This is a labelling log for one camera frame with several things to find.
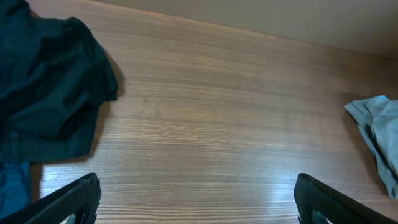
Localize navy blue garment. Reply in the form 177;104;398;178
1;162;32;219

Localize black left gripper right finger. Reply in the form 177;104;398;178
294;173;397;224

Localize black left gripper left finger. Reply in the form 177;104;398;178
1;173;101;224

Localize khaki cargo shorts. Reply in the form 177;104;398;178
344;95;397;199

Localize black folded garment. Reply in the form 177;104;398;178
1;1;118;162

